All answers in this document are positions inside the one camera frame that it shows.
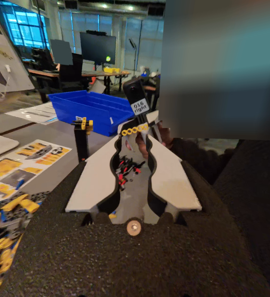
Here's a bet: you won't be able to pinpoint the person's right hand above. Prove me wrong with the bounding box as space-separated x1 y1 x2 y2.
136 127 174 160

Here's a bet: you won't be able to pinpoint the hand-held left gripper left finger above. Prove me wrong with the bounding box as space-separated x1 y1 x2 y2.
65 135 122 213

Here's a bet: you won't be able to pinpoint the white paper sheets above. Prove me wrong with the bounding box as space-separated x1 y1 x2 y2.
5 102 57 125

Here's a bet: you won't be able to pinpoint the blue plastic bin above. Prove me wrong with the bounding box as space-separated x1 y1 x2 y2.
48 90 135 137

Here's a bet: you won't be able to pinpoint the person's dark sweater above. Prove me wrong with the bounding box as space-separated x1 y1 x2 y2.
213 139 270 297

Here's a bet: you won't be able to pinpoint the instruction board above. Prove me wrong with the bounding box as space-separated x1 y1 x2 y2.
0 30 35 99

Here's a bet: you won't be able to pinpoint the wooden office desk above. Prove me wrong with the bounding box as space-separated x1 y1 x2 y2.
28 68 131 93

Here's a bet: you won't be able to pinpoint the yellow holed beam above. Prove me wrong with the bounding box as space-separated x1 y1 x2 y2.
121 124 149 136

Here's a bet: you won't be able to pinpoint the black stand with yellow parts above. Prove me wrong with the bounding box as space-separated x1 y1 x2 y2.
72 117 94 163

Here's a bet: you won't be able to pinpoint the pile of small connector pins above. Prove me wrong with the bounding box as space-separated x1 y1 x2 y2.
115 156 146 191

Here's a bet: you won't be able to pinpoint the printed instruction sheet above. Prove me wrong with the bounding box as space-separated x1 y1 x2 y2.
0 139 72 202

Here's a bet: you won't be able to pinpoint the black office chair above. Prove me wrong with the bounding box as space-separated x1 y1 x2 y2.
57 53 84 92

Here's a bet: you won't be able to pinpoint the black microphone stand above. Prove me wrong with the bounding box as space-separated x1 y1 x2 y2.
128 38 140 71

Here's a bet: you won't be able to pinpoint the pile of yellow building parts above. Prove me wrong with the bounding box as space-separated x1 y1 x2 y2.
0 192 43 295

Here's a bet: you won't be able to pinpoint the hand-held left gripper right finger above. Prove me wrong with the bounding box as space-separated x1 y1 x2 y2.
146 134 203 217

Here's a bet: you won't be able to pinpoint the black computer monitor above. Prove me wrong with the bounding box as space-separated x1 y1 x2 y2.
80 31 117 66

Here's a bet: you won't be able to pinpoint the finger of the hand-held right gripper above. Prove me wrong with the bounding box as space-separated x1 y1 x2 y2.
146 111 164 144
117 120 147 152

